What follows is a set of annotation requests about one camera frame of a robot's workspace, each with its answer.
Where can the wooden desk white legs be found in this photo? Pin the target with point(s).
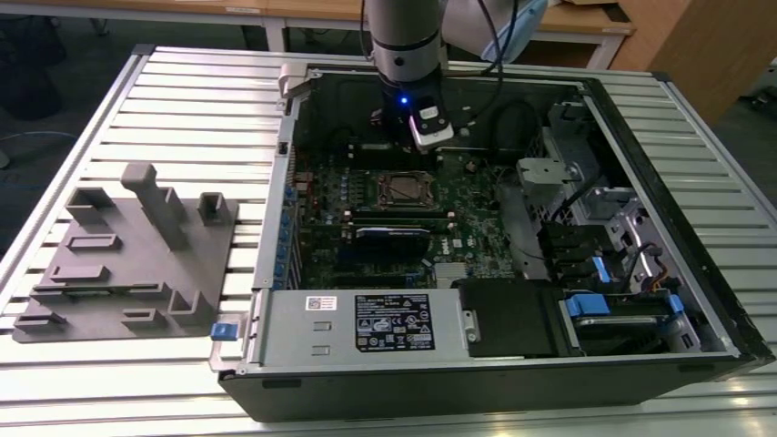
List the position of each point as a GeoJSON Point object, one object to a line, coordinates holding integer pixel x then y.
{"type": "Point", "coordinates": [121, 3]}
{"type": "Point", "coordinates": [576, 23]}

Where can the silver drive cage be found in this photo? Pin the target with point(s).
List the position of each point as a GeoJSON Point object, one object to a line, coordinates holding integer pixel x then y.
{"type": "Point", "coordinates": [582, 150]}

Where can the black graphics card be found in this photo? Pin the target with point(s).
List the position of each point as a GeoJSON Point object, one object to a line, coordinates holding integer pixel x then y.
{"type": "Point", "coordinates": [390, 246]}

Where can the grey case latch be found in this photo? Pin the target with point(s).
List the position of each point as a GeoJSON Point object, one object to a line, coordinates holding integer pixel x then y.
{"type": "Point", "coordinates": [290, 77]}

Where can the silver chipset heatsink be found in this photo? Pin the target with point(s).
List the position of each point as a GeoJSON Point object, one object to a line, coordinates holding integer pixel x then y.
{"type": "Point", "coordinates": [452, 270]}

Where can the wooden cabinet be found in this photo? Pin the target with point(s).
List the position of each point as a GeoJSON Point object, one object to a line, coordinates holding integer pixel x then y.
{"type": "Point", "coordinates": [698, 45]}

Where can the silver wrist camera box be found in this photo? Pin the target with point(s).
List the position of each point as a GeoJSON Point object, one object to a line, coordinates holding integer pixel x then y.
{"type": "Point", "coordinates": [432, 129]}

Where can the blue plastic clip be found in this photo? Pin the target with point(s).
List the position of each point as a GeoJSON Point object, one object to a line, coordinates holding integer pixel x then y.
{"type": "Point", "coordinates": [600, 268]}
{"type": "Point", "coordinates": [673, 304]}

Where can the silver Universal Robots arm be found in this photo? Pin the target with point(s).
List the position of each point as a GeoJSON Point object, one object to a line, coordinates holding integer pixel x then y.
{"type": "Point", "coordinates": [404, 32]}

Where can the silver CPU chip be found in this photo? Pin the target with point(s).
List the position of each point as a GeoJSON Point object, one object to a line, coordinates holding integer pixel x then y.
{"type": "Point", "coordinates": [406, 188]}

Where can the grey parts rack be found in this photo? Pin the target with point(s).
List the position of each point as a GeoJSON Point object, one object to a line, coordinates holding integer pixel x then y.
{"type": "Point", "coordinates": [140, 264]}

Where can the black office chair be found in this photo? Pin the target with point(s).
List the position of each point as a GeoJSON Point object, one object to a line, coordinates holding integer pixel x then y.
{"type": "Point", "coordinates": [31, 68]}

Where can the blue case latch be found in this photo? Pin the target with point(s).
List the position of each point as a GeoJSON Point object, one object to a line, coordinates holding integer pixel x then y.
{"type": "Point", "coordinates": [222, 331]}

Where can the black PC case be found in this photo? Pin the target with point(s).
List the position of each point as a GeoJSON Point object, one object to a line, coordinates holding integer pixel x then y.
{"type": "Point", "coordinates": [425, 400]}

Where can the silver power supply unit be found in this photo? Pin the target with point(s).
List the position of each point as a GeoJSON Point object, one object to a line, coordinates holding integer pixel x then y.
{"type": "Point", "coordinates": [285, 337]}

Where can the blue disk carrier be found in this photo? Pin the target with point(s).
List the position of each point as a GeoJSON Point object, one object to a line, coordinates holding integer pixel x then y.
{"type": "Point", "coordinates": [585, 305]}

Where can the black RAM slot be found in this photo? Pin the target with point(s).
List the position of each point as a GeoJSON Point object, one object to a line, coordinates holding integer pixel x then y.
{"type": "Point", "coordinates": [400, 223]}
{"type": "Point", "coordinates": [430, 212]}

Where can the green motherboard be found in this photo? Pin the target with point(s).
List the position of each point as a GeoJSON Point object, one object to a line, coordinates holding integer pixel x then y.
{"type": "Point", "coordinates": [480, 255]}

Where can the black drive bay cage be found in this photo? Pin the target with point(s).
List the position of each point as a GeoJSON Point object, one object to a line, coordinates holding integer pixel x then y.
{"type": "Point", "coordinates": [573, 250]}

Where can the silver drive bracket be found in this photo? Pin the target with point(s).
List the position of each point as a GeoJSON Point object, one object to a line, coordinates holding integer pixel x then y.
{"type": "Point", "coordinates": [540, 175]}

